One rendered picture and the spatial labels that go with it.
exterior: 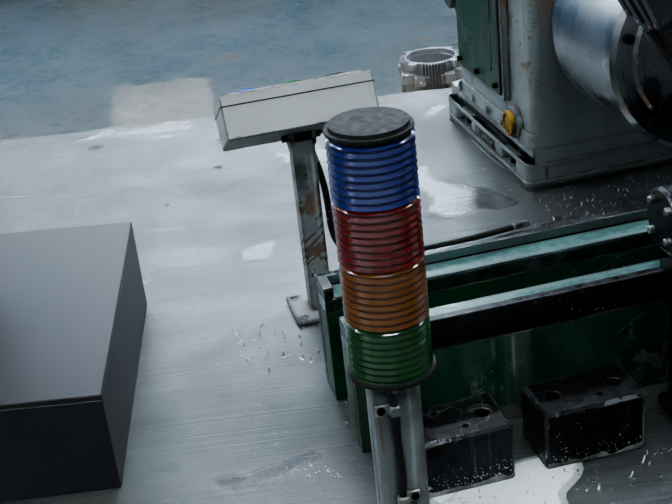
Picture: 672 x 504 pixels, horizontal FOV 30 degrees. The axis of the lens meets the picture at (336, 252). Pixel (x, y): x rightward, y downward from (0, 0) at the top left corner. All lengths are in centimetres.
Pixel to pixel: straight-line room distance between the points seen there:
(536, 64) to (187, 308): 56
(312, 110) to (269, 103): 5
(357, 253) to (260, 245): 83
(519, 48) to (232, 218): 45
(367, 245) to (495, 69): 97
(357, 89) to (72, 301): 38
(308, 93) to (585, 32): 36
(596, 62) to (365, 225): 73
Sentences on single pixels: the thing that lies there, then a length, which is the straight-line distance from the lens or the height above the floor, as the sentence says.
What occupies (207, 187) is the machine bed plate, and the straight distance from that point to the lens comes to 186.
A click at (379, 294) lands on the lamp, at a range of 84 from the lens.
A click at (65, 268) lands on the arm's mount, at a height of 91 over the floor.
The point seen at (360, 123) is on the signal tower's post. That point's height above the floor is 122.
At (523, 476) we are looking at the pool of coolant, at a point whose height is 80.
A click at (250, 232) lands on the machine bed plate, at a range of 170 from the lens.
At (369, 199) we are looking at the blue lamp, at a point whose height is 117.
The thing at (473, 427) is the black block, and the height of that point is 86.
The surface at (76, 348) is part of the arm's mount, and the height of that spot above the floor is 91.
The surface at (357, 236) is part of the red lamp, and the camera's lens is 82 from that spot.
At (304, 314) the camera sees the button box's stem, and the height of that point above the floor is 81.
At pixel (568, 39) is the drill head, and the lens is 157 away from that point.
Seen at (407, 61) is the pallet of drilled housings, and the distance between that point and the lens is 385.
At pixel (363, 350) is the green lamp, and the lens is 87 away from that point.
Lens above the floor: 150
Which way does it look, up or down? 26 degrees down
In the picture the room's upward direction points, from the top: 6 degrees counter-clockwise
